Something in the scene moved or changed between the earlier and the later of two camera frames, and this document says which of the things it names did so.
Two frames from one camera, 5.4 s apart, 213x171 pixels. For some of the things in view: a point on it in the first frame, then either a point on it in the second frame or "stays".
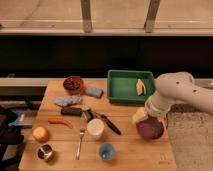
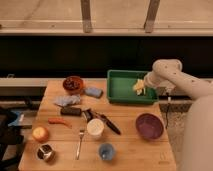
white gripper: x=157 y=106 to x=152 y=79
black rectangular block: x=71 y=111 stays
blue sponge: x=93 y=92 stays
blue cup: x=106 y=152 stays
